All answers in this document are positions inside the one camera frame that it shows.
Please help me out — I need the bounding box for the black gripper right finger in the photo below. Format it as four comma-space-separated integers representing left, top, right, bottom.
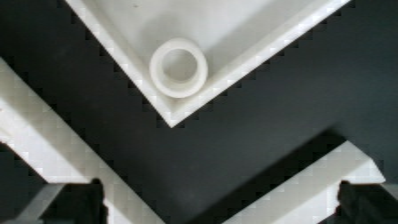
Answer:
322, 181, 398, 224

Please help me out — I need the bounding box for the white square tabletop part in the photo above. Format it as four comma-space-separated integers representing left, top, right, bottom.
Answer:
66, 0, 350, 126

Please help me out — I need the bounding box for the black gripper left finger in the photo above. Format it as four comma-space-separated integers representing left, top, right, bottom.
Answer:
0, 143, 108, 224

